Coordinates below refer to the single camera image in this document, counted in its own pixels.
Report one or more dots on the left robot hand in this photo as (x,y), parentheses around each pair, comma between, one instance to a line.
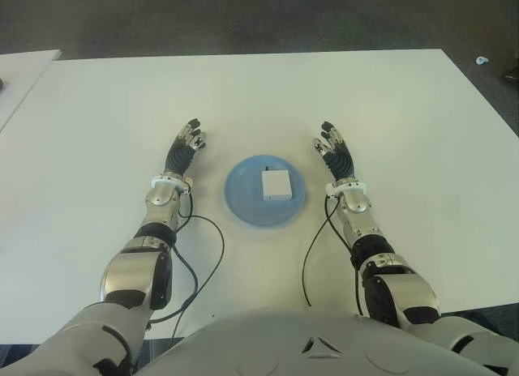
(182,155)

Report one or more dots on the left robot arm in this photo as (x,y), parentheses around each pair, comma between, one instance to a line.
(138,262)

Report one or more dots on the grey robot torso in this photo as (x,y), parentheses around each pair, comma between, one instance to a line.
(284,343)

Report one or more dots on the blue round plate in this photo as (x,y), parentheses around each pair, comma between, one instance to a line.
(243,197)

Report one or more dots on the white charger block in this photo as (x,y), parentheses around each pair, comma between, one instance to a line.
(275,185)

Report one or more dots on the small white floor object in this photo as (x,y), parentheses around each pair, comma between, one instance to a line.
(481,61)

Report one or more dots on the white side table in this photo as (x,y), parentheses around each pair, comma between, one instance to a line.
(24,76)

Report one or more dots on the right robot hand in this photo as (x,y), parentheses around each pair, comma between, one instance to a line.
(340,157)

